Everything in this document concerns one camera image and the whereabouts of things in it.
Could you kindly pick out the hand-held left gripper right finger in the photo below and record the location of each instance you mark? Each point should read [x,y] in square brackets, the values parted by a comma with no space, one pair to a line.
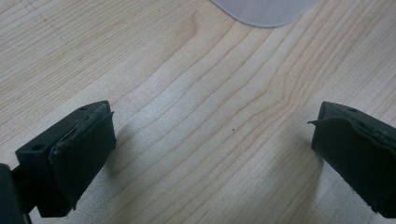
[358,155]

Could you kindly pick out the clear plastic storage box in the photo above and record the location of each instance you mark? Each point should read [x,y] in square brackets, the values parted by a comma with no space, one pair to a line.
[264,12]

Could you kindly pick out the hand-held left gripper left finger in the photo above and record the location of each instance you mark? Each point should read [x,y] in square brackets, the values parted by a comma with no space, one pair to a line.
[74,155]

